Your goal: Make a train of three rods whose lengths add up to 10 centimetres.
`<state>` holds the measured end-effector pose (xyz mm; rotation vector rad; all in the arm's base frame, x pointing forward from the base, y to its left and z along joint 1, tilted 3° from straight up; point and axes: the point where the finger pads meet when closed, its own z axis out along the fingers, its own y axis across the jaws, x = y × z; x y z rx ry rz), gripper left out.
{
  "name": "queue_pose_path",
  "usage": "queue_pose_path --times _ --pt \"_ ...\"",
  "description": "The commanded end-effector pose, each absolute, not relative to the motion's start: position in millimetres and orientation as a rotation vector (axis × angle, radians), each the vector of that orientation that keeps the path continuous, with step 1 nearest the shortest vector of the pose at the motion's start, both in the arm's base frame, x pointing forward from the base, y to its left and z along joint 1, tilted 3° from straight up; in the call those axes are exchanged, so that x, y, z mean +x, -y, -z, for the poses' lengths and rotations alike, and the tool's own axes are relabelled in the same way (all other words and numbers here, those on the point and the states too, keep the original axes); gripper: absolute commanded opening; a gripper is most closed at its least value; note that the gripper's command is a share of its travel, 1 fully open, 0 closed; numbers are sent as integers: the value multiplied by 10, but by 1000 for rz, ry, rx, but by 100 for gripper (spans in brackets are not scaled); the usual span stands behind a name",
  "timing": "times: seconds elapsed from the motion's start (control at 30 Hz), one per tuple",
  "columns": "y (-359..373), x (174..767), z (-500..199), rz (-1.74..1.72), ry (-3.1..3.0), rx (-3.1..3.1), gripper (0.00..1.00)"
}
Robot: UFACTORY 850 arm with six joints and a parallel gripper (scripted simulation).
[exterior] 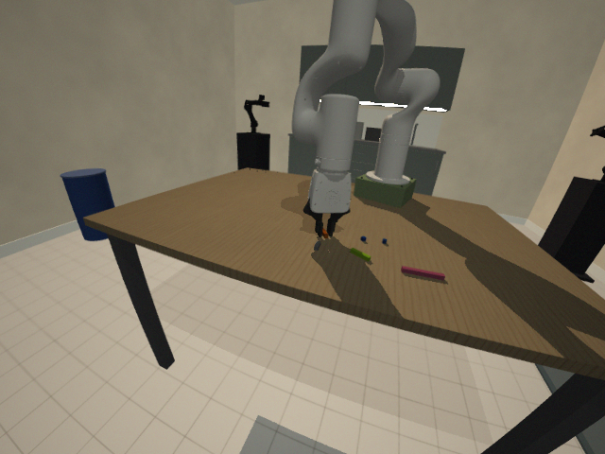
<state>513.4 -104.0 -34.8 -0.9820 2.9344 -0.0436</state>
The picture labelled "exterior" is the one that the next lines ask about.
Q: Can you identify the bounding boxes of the lime green rod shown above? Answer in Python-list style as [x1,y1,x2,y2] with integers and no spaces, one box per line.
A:
[350,248,371,261]

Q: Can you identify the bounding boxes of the pink rod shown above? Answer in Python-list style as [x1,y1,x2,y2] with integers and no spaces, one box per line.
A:
[401,266,445,280]

